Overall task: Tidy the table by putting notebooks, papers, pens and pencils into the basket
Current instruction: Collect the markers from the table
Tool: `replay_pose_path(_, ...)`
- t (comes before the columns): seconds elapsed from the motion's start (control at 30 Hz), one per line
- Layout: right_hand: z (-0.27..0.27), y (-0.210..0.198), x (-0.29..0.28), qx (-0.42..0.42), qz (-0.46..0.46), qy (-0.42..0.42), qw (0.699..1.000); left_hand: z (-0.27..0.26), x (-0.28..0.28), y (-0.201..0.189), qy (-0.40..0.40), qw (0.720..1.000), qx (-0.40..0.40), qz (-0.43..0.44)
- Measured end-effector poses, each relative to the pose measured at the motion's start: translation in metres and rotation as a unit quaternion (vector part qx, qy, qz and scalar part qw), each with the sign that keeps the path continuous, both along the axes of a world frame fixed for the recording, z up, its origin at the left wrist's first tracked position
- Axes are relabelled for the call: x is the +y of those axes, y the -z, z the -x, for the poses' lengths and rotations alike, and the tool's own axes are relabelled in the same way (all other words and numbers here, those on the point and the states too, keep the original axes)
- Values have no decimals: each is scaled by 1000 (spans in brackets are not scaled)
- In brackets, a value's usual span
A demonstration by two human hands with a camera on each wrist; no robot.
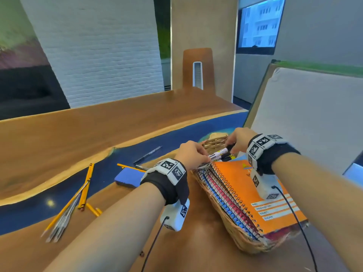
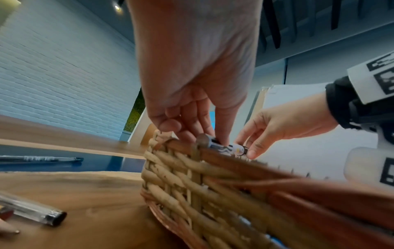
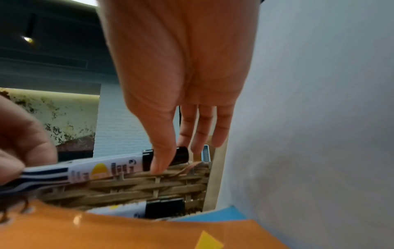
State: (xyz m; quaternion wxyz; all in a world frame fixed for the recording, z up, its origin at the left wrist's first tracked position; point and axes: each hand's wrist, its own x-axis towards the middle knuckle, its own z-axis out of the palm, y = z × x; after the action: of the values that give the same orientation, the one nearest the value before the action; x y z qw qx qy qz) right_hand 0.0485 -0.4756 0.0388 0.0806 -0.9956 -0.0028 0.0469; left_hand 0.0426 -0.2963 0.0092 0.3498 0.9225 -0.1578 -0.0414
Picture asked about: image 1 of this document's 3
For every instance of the person's left hand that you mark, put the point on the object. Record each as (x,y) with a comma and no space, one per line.
(191,155)

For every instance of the person's right hand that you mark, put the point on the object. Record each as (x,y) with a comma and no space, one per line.
(242,138)

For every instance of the black white marker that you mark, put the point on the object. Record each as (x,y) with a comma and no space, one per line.
(218,153)

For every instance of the grey clear pen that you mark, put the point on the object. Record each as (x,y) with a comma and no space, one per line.
(147,155)

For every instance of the orange spiral notebook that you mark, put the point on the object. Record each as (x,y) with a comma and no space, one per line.
(241,189)

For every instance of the blue eraser block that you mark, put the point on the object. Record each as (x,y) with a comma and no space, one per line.
(129,177)

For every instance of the white paper sheet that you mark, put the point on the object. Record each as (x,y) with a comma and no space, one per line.
(306,116)

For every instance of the woven wicker basket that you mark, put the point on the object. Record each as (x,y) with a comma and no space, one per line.
(227,232)

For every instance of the pink spiral notebook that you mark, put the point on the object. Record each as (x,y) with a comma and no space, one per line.
(279,235)

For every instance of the bunch of yellow pencils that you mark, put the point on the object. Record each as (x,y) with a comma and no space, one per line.
(85,184)

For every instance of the person's right forearm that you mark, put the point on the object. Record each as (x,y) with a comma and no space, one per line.
(320,201)

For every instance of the person's left forearm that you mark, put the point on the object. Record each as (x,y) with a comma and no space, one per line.
(107,232)

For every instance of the black right wrist marker band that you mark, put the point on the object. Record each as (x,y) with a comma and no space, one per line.
(269,155)

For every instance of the black wrist marker band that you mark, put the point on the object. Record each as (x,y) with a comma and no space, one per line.
(269,155)
(170,184)

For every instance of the black left wrist marker band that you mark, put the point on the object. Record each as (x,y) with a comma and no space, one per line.
(170,184)

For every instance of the brown wooden chair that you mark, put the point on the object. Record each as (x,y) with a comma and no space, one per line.
(188,70)

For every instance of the wooden table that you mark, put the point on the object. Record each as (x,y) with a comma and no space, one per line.
(99,130)

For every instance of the brown metal-framed board panel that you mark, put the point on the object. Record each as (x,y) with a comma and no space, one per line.
(204,31)

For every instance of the window with building view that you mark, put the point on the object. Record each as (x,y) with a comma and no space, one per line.
(261,22)

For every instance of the dark sofa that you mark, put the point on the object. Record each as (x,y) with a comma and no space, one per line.
(28,90)

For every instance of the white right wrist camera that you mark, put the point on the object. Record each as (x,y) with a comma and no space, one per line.
(265,186)

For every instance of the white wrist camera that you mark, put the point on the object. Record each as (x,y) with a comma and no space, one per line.
(265,186)
(175,215)

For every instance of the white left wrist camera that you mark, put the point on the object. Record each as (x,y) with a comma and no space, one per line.
(175,215)

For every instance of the green foliage wall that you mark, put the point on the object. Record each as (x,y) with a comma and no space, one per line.
(164,42)

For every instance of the large abstract wall painting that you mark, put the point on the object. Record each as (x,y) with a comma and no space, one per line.
(20,33)

